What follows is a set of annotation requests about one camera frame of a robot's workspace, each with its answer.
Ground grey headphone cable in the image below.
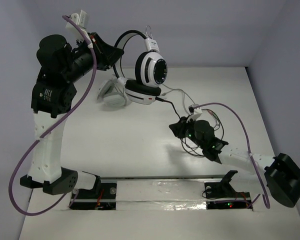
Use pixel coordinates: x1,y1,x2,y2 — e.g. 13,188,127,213
161,84,198,115

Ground black white headphones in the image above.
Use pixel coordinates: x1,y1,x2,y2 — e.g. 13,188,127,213
113,29,168,105

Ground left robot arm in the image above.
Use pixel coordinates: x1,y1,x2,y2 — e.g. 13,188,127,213
20,32,124,197

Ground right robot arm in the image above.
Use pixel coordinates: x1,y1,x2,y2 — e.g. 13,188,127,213
169,117,300,208

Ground grey white headphones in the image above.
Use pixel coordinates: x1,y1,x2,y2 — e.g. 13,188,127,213
97,79,127,108

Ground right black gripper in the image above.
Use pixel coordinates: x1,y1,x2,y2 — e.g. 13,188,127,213
170,114,206,150

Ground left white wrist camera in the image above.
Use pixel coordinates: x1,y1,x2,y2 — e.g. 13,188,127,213
68,9,89,31

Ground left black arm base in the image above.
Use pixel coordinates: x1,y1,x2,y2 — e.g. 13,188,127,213
69,182,117,211

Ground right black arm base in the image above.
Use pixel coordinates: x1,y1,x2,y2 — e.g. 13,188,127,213
201,170,253,210

